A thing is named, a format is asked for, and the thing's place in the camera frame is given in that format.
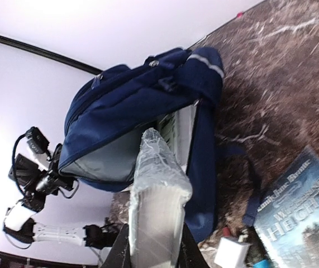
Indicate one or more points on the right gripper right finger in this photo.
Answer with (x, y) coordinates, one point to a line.
(189, 255)

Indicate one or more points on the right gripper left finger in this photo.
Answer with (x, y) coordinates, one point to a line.
(119, 255)

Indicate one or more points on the grey hardcover book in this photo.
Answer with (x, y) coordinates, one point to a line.
(156, 213)

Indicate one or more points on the navy blue student backpack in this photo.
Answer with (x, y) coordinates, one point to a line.
(113, 114)

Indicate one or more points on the blue card packet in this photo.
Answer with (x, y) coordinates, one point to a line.
(287, 221)

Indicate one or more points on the pale green thin book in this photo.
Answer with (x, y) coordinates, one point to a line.
(176, 129)

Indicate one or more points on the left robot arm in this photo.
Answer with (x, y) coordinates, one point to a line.
(35, 185)

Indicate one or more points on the white power adapter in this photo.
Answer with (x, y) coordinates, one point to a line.
(231, 253)

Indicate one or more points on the small red eraser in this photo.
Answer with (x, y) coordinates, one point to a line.
(226, 232)

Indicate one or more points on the blue eraser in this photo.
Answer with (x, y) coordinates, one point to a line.
(262, 264)

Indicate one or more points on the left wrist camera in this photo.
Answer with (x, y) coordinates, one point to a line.
(37, 142)

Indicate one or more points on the left black frame post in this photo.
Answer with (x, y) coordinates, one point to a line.
(49, 55)

